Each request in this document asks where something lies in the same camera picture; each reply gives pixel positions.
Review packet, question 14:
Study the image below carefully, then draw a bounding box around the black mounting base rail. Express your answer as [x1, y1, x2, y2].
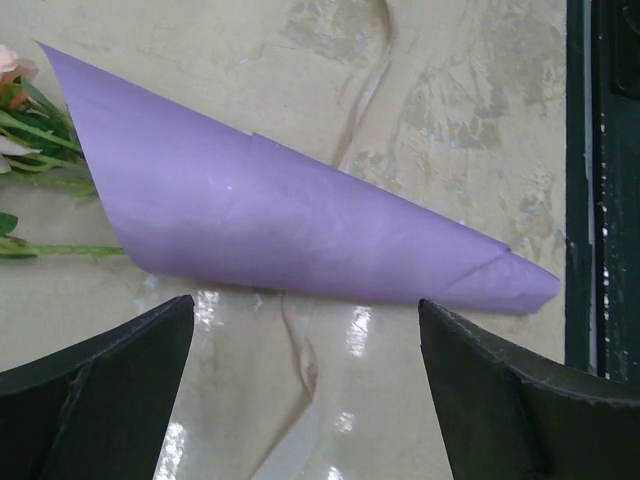
[565, 1, 639, 384]

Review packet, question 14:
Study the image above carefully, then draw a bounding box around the beige ribbon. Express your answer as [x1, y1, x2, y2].
[252, 1, 398, 479]

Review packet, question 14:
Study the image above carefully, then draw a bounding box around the pink two-bloom flower stem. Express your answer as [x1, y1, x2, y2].
[1, 72, 96, 196]

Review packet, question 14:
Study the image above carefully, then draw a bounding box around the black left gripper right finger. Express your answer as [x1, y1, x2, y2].
[418, 300, 639, 480]

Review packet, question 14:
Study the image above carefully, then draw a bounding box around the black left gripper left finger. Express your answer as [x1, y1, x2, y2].
[1, 295, 194, 480]

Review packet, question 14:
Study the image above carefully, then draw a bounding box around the purple pink wrapping paper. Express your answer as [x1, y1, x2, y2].
[45, 47, 560, 315]

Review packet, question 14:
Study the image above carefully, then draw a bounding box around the peach two-bloom flower stem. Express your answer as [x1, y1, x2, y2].
[0, 45, 39, 111]

